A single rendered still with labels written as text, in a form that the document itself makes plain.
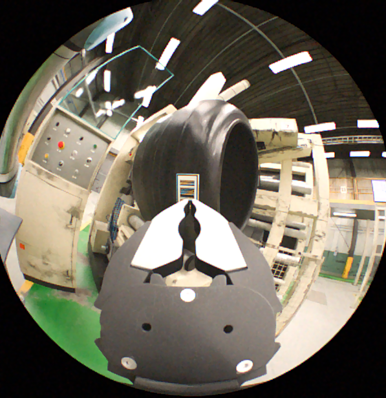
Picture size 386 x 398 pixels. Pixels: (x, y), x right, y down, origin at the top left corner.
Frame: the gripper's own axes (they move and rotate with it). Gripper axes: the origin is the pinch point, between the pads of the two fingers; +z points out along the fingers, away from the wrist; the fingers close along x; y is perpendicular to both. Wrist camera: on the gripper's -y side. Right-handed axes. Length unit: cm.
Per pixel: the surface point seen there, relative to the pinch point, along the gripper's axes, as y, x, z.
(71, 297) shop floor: 81, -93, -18
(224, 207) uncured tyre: 32, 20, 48
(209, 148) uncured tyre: -4.1, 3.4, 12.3
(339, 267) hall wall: 437, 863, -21
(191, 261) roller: 17.8, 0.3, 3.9
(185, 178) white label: 0.7, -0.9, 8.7
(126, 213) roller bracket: 21.6, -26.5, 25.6
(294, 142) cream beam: -13, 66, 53
